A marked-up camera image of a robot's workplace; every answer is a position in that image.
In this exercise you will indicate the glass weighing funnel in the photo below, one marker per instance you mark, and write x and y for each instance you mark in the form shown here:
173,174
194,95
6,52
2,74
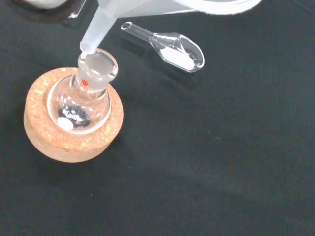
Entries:
177,54

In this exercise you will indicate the glass round-bottom flask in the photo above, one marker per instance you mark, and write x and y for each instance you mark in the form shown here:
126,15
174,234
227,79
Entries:
83,98

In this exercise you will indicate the black cloth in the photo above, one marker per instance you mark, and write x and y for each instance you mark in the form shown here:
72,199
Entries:
209,147

